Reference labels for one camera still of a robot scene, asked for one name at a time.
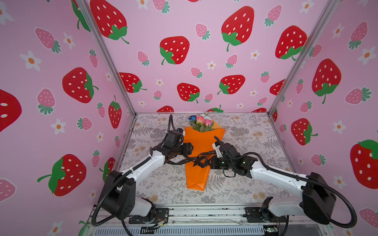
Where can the right corner aluminium post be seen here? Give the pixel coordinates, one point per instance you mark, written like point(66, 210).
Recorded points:
point(320, 24)

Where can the left corner aluminium post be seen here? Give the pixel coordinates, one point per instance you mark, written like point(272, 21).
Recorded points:
point(89, 18)

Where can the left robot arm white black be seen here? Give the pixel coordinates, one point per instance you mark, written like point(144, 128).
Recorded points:
point(118, 197)

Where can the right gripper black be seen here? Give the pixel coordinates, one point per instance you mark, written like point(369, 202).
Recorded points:
point(213, 162)

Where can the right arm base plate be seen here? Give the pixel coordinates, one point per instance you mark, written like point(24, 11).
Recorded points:
point(256, 215)

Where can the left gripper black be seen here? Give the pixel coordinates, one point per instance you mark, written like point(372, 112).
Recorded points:
point(188, 150)

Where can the blue fake rose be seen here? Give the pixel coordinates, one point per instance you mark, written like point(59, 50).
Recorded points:
point(192, 118)

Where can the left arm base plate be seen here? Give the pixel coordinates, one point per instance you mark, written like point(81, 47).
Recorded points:
point(155, 216)

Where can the corner aluminium post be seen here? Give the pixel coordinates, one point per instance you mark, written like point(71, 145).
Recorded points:
point(89, 18)
point(320, 24)

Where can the orange wrapping paper sheet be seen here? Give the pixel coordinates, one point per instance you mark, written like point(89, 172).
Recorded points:
point(202, 142)

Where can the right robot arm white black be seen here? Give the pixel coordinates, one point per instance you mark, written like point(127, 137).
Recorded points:
point(313, 197)

